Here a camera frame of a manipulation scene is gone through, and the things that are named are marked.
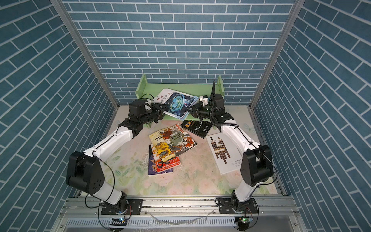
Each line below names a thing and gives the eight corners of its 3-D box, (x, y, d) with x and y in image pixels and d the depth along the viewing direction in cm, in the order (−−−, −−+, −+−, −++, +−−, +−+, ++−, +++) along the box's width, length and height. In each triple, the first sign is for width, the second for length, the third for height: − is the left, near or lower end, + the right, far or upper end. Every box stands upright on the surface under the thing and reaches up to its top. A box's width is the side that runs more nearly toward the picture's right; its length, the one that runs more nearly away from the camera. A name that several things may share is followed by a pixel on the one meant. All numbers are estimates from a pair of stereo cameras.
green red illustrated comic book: (162, 164, 90) (161, 162, 87) (148, 138, 102) (147, 135, 100) (196, 145, 99) (196, 143, 96) (180, 123, 111) (180, 120, 108)
